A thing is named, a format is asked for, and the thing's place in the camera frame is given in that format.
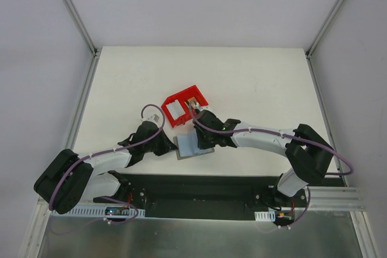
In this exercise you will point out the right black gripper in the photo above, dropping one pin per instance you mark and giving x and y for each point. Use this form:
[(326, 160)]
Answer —
[(201, 138)]

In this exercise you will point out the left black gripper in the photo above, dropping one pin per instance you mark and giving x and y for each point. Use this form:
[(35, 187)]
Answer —
[(165, 145)]

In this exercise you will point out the grey leather card holder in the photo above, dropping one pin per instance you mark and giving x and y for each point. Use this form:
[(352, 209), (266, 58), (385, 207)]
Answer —
[(188, 146)]

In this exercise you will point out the white card stack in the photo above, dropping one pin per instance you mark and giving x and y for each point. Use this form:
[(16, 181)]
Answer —
[(175, 109)]

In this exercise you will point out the red plastic bin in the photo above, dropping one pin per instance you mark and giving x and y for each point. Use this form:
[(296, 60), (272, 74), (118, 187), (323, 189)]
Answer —
[(182, 97)]

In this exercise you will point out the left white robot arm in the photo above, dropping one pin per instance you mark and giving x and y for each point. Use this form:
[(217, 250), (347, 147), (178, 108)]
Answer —
[(70, 179)]

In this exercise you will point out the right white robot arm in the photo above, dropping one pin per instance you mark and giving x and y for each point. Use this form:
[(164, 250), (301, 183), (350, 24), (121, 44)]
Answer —
[(307, 152)]

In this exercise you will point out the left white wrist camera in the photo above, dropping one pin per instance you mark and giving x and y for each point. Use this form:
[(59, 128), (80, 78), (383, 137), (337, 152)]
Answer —
[(153, 118)]

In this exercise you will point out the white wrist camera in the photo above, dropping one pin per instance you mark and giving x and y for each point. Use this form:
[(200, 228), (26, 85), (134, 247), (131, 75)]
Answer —
[(153, 118), (197, 108)]

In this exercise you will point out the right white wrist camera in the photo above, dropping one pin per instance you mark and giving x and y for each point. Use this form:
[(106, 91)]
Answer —
[(197, 108)]

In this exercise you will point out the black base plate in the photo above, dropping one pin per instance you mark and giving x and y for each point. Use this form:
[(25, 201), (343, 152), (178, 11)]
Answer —
[(235, 198)]

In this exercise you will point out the right white cable duct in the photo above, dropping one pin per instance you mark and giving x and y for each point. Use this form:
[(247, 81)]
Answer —
[(265, 216)]

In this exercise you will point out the white cable duct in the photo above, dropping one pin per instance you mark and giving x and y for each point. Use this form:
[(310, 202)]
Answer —
[(265, 216), (102, 211)]

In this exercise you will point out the left white cable duct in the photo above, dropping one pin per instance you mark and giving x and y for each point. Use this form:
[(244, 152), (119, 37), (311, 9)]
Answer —
[(102, 211)]

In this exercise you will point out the aluminium front rail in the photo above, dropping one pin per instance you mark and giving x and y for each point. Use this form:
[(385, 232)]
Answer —
[(336, 199)]

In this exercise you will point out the left aluminium frame post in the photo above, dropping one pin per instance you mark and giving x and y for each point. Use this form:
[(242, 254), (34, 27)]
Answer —
[(79, 24)]

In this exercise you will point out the aluminium frame post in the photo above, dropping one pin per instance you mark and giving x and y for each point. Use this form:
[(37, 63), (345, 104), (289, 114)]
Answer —
[(79, 24), (327, 23)]

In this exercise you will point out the right aluminium frame post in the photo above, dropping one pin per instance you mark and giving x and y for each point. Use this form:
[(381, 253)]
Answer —
[(327, 23)]

